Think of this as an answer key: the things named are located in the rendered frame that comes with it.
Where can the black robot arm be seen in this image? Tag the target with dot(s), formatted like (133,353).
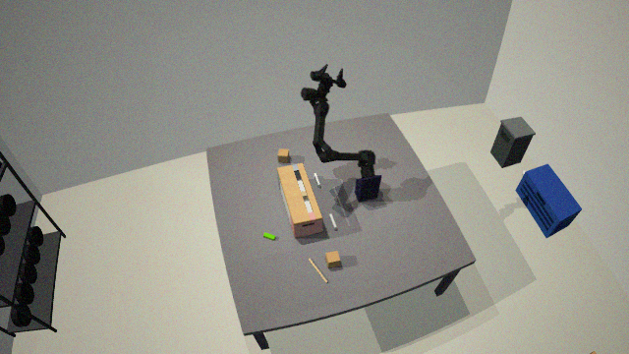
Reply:
(320,111)

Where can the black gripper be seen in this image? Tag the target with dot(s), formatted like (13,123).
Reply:
(327,83)

